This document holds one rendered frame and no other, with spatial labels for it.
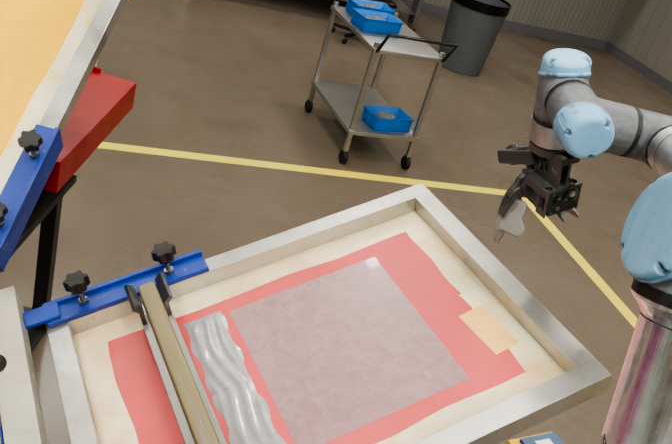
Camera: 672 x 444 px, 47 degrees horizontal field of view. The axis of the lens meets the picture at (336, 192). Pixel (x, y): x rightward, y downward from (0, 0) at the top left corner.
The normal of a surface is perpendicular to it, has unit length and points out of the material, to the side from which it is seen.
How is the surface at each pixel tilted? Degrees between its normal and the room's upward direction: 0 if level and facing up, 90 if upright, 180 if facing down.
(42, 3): 32
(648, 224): 83
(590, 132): 97
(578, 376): 22
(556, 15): 90
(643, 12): 90
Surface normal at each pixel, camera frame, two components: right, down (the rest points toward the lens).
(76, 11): 0.18, -0.49
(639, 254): -0.93, -0.33
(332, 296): -0.08, -0.80
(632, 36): -0.94, -0.10
